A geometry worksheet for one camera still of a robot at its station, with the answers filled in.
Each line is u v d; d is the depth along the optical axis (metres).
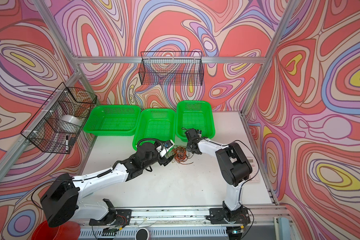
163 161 0.71
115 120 1.15
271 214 0.76
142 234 0.65
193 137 0.78
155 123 1.12
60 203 0.40
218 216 0.73
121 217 0.73
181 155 0.94
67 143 0.72
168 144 0.68
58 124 0.70
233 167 0.50
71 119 0.73
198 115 1.18
